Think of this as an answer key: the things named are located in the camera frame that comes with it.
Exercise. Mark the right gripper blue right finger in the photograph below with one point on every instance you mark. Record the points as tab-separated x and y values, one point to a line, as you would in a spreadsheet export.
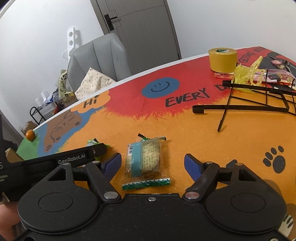
194	167

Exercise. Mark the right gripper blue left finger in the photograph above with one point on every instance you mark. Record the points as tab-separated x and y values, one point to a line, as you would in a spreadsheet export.
110	167

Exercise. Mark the teal band cake packet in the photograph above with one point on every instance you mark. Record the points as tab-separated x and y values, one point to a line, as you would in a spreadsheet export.
146	164

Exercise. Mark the light green small packet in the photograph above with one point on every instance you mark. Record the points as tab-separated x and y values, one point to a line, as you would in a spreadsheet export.
99	149

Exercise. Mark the person left hand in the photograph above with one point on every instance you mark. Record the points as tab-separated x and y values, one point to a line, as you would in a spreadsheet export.
9	218

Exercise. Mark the brown cardboard box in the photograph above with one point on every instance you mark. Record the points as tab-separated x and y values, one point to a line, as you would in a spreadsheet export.
12	156

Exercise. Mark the orange tangerine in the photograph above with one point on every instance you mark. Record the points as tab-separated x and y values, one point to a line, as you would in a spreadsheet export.
30	135

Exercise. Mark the small carton on floor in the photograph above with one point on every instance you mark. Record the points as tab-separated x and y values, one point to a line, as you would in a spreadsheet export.
29	125

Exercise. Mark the colourful cartoon table mat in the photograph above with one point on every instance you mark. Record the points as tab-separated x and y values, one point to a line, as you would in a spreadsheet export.
158	102

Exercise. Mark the small brown SF carton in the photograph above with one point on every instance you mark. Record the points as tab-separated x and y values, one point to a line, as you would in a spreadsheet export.
69	99

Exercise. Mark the dotted cream cushion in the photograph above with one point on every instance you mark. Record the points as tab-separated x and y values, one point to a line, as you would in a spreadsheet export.
92	82

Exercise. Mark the panda print neck pillow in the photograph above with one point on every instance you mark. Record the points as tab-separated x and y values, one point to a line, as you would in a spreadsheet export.
62	83

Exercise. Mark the yellow plastic wrapper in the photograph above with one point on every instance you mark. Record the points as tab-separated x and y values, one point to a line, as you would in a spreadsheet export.
249	75

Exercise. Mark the grey upholstered chair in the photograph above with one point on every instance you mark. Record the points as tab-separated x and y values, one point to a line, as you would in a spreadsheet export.
105	54

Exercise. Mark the yellow tape roll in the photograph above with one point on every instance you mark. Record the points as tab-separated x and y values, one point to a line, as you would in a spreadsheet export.
222	60

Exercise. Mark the clear bag of trinkets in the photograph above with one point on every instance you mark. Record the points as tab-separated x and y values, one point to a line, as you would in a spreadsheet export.
279	76

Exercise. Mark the grey room door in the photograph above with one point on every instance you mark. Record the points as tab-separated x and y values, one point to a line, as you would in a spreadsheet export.
145	28

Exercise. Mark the black wire stand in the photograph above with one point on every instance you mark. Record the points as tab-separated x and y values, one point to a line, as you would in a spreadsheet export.
274	100

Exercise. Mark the black wire shoe rack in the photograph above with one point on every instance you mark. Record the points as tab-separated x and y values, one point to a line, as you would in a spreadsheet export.
42	113

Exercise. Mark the white perforated bracket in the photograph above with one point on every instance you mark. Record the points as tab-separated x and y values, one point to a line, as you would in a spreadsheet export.
73	42

